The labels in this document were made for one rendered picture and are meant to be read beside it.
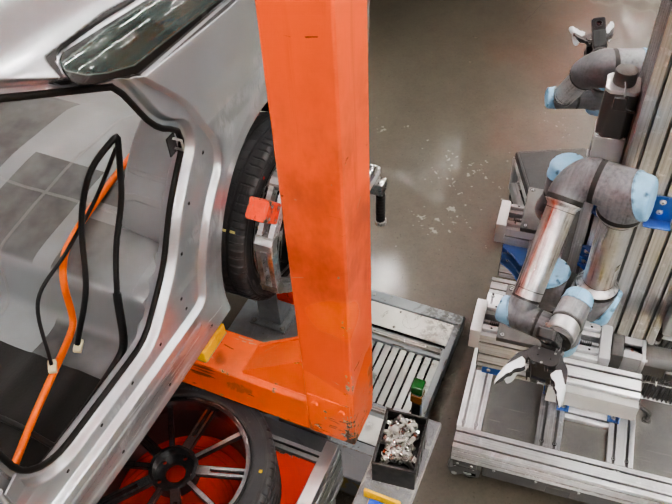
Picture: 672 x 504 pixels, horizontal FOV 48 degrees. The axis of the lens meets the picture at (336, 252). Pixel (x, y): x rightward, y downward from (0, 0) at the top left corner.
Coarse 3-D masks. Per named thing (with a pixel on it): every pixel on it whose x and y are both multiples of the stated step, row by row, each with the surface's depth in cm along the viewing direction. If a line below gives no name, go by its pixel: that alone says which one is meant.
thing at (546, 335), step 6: (540, 330) 170; (546, 330) 170; (552, 330) 169; (540, 336) 170; (546, 336) 169; (552, 336) 169; (558, 336) 172; (546, 342) 171; (552, 342) 171; (558, 342) 174; (558, 348) 178
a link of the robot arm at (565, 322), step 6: (552, 318) 183; (558, 318) 181; (564, 318) 181; (570, 318) 181; (546, 324) 185; (552, 324) 181; (558, 324) 180; (564, 324) 180; (570, 324) 180; (576, 324) 181; (570, 330) 179; (576, 330) 180; (576, 336) 180
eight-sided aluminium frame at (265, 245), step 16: (272, 176) 242; (272, 192) 242; (272, 224) 242; (256, 240) 243; (272, 240) 242; (256, 256) 248; (272, 256) 245; (272, 272) 251; (272, 288) 257; (288, 288) 267
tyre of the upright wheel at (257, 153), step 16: (256, 128) 251; (256, 144) 245; (272, 144) 244; (240, 160) 242; (256, 160) 241; (272, 160) 245; (240, 176) 241; (256, 176) 240; (240, 192) 239; (256, 192) 241; (240, 208) 239; (224, 224) 241; (240, 224) 239; (224, 240) 243; (240, 240) 241; (224, 256) 246; (240, 256) 244; (224, 272) 251; (240, 272) 248; (288, 272) 286; (240, 288) 256; (256, 288) 261
